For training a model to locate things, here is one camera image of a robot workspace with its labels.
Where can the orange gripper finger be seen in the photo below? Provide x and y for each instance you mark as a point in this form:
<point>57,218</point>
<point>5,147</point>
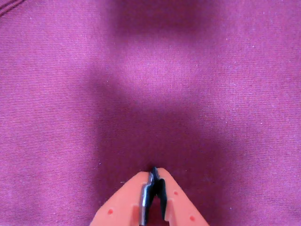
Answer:
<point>122,202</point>
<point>178,204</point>

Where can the dark red cloth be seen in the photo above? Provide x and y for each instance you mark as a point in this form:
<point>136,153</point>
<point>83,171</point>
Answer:
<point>70,82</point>

